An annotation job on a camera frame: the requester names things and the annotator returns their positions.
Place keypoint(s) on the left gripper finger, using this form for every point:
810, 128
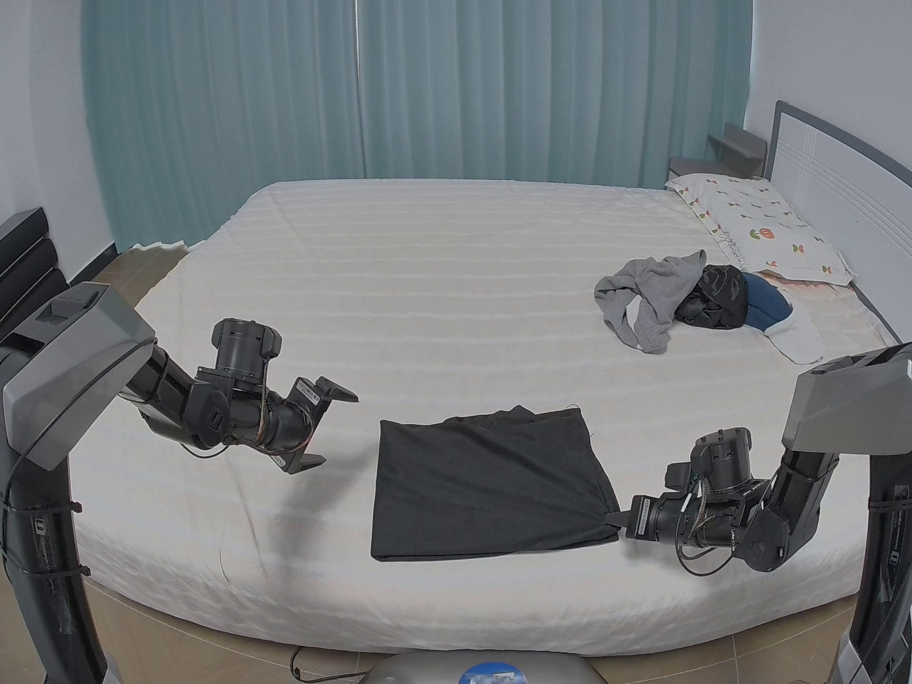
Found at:
338, 390
306, 463

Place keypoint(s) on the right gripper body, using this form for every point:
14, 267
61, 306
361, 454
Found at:
655, 517

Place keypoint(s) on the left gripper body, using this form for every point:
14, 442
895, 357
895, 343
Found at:
296, 424

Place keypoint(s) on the black T-shirt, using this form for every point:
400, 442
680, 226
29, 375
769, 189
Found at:
484, 489

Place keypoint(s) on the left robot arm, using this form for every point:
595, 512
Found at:
71, 367

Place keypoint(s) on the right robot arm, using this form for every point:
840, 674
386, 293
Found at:
841, 410

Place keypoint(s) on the bed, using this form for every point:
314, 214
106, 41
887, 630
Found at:
463, 289

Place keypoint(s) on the grey knit garment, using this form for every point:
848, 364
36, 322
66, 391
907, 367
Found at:
655, 289

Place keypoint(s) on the white garment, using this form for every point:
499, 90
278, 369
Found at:
798, 339

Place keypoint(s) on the black printed garment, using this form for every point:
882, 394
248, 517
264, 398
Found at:
716, 296

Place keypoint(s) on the dark blue garment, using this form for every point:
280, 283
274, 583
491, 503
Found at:
766, 303

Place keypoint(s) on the black chest of drawers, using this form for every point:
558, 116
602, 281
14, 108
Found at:
28, 268

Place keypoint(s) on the white printed pillow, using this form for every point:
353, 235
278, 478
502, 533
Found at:
759, 225

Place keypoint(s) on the blue-green curtain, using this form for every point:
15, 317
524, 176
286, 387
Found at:
556, 68
228, 97

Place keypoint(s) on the grey bedside table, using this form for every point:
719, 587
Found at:
727, 150

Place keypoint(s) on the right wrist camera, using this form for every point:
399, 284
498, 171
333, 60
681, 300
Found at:
677, 477

